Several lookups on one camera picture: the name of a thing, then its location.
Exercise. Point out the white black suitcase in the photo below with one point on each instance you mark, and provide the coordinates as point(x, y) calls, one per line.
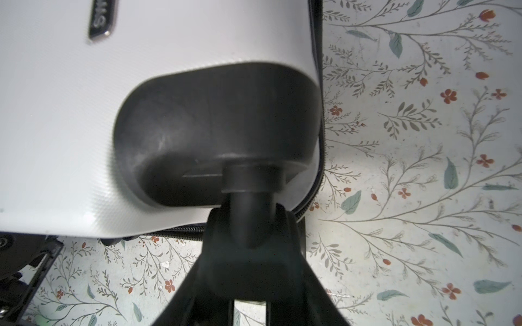
point(124, 117)

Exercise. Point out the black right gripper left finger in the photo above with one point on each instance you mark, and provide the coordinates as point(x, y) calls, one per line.
point(195, 304)

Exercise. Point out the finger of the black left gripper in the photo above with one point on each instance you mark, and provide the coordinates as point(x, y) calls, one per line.
point(25, 261)

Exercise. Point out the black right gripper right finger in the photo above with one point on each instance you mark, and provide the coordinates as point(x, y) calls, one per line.
point(304, 303)

